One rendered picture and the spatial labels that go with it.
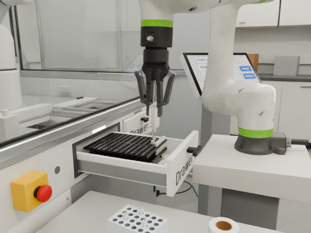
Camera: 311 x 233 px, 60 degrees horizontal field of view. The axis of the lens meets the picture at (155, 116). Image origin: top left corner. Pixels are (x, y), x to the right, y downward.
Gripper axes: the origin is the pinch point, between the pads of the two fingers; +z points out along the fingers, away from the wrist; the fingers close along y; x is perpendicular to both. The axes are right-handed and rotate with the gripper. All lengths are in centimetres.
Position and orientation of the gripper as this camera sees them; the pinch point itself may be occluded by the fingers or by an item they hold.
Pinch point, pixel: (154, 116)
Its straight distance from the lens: 83.1
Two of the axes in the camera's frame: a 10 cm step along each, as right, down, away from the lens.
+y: 9.4, 1.1, -3.3
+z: -0.3, 9.7, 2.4
